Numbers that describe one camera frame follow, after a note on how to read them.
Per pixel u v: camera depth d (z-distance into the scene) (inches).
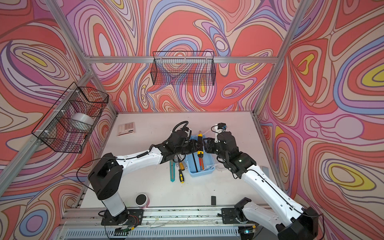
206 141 26.6
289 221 15.2
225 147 21.5
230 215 29.0
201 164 35.8
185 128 30.9
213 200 30.9
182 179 33.1
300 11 27.9
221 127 25.3
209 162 36.5
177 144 26.1
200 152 31.4
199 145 31.5
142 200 29.0
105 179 17.8
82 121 27.6
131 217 28.8
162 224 28.6
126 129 42.4
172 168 35.5
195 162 36.5
